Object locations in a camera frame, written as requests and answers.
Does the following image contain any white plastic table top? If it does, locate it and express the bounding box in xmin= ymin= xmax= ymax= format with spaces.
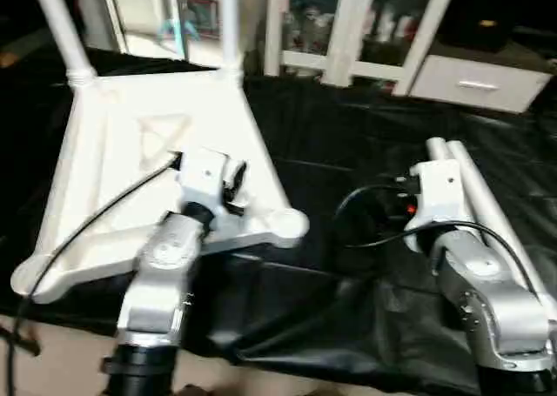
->
xmin=10 ymin=65 xmax=311 ymax=305

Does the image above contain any black mat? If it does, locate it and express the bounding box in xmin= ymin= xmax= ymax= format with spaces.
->
xmin=0 ymin=46 xmax=557 ymax=393

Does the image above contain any white drawer unit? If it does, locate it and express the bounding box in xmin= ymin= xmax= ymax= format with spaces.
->
xmin=409 ymin=55 xmax=554 ymax=115

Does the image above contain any white glass-door cabinet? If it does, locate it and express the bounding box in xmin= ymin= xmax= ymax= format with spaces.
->
xmin=265 ymin=0 xmax=459 ymax=92

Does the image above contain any black box yellow label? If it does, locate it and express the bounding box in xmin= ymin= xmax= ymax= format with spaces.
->
xmin=454 ymin=0 xmax=519 ymax=53

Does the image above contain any black metal bench leg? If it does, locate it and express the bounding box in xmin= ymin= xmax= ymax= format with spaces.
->
xmin=0 ymin=326 xmax=41 ymax=359

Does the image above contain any light blue metal frame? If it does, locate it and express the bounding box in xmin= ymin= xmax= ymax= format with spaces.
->
xmin=159 ymin=0 xmax=198 ymax=57

